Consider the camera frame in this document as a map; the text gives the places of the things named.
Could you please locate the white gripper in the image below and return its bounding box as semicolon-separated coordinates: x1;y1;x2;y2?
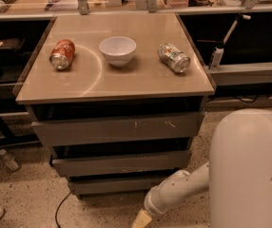
131;170;190;228

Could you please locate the grey bottom drawer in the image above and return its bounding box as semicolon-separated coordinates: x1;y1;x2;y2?
68;171;172;196

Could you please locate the grey drawer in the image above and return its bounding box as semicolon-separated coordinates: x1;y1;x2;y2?
68;171;172;196
52;150;191;177
31;112;203;146

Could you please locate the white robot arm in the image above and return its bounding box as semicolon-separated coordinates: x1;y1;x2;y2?
131;109;272;228

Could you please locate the grey middle drawer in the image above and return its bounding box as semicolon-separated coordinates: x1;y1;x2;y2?
52;150;191;177

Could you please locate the grey top drawer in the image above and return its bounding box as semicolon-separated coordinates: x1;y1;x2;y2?
31;112;203;146

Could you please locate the grey drawer cabinet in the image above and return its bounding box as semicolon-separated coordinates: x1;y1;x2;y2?
13;12;217;201

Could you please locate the clear plastic bottle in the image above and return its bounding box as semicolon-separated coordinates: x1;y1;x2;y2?
0;149;20;172

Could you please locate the silver green soda can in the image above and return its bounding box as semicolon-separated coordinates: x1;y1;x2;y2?
157;43;191;74

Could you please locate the white ceramic bowl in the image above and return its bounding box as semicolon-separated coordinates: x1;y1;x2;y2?
99;36;137;67

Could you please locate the white handheld tool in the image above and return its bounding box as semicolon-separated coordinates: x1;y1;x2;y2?
208;14;251;70

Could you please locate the orange soda can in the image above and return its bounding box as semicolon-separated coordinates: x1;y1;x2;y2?
49;39;75;70

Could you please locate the black floor cable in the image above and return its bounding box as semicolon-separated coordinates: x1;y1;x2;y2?
54;191;73;228

